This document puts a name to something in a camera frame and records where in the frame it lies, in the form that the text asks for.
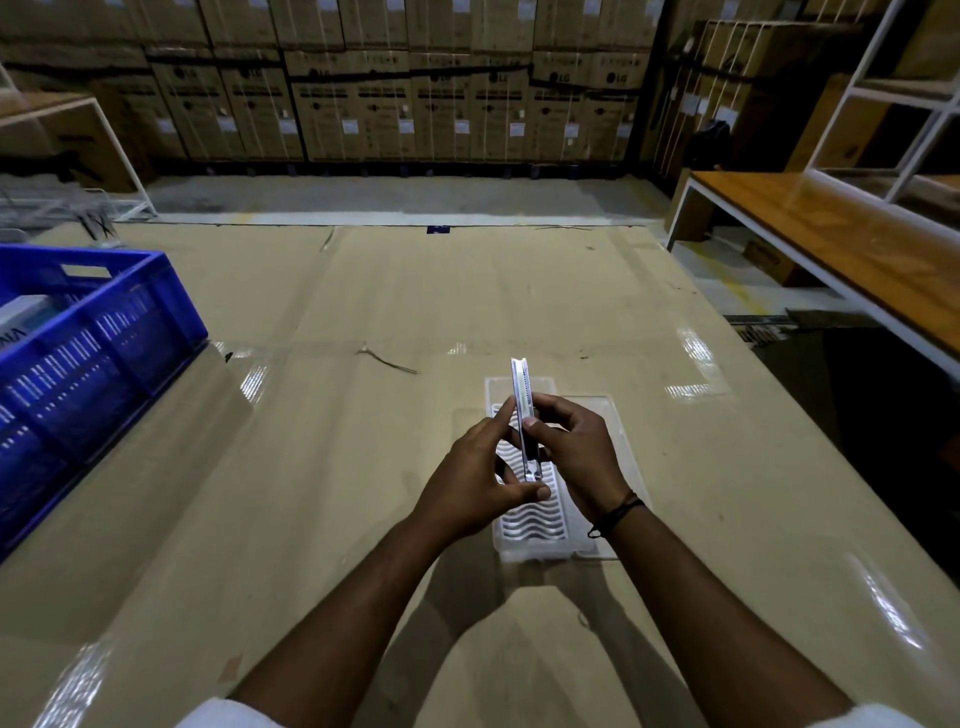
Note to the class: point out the person's left hand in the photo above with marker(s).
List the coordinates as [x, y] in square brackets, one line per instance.
[461, 484]

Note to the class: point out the person's right hand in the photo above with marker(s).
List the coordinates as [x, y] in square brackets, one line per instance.
[589, 465]

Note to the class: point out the person's right thumb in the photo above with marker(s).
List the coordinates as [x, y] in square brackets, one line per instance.
[541, 429]

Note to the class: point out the person's left thumb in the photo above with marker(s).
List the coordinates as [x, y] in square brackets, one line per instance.
[521, 493]

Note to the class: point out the white plastic panel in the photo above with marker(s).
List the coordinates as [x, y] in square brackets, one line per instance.
[520, 382]

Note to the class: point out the person's right forearm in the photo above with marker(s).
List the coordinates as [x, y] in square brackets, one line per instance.
[705, 630]

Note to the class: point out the person's left forearm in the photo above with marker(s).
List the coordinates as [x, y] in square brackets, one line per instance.
[352, 622]

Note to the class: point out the white wavy ribbed insert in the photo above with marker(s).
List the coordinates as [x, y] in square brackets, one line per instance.
[536, 517]

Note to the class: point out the clear plastic tray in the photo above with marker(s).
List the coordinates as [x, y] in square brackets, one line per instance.
[619, 435]

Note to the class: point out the black wrist band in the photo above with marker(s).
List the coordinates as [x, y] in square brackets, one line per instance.
[619, 514]

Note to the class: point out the brown cardboard table cover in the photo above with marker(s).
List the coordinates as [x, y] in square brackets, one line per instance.
[360, 300]

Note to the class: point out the small brown cardboard box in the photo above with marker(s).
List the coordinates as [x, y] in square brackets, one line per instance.
[772, 261]

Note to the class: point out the black bag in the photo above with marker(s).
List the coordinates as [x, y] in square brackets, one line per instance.
[709, 146]

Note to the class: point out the white left sleeve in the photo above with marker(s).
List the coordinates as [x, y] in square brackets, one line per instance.
[225, 714]

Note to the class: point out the white sleeve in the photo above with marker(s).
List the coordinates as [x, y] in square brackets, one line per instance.
[870, 716]
[225, 714]

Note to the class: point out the stack of brown cardboard boxes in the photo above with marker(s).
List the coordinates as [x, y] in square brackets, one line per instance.
[390, 82]

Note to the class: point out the white right sleeve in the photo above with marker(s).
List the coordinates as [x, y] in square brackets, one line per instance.
[870, 716]

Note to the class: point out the blue plastic crate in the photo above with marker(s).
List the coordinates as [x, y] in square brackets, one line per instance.
[90, 375]

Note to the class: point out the white box with blue print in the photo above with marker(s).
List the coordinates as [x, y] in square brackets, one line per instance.
[19, 319]

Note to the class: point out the wooden table with white frame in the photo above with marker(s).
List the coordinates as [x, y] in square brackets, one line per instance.
[847, 240]

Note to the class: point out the white metal rack frame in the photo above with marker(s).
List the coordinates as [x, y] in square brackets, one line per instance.
[900, 97]

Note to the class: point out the white metal stand frame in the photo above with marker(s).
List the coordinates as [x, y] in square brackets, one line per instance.
[112, 142]

